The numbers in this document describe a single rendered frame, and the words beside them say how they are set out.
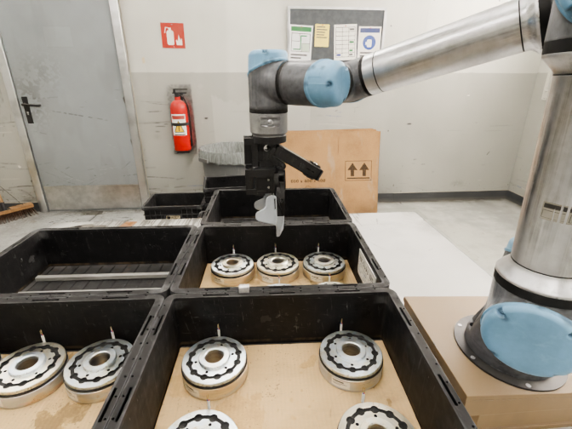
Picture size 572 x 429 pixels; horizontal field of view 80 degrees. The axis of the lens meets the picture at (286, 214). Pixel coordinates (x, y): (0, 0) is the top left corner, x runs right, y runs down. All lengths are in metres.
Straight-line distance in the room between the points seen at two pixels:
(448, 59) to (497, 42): 0.07
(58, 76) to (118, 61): 0.56
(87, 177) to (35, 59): 1.09
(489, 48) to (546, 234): 0.29
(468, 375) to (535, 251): 0.29
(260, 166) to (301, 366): 0.38
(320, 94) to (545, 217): 0.36
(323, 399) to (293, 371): 0.07
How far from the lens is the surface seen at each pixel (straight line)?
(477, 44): 0.64
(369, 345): 0.64
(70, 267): 1.04
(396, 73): 0.68
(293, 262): 0.85
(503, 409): 0.77
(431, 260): 1.28
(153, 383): 0.56
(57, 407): 0.67
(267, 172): 0.69
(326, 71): 0.59
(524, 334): 0.56
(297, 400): 0.59
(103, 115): 3.76
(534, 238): 0.53
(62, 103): 3.89
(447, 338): 0.79
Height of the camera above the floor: 1.28
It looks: 22 degrees down
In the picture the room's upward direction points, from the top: straight up
